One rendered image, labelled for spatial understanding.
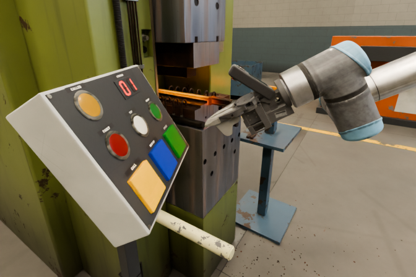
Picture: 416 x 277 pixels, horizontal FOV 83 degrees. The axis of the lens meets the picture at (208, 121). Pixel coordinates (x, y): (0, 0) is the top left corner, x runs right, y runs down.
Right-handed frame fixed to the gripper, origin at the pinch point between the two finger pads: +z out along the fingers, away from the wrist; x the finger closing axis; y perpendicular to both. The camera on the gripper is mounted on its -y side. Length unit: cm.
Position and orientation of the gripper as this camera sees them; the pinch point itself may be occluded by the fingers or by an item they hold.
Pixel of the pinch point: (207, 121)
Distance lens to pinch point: 60.1
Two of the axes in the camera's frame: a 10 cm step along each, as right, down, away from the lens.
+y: 5.0, 8.3, 2.4
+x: 1.2, -3.5, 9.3
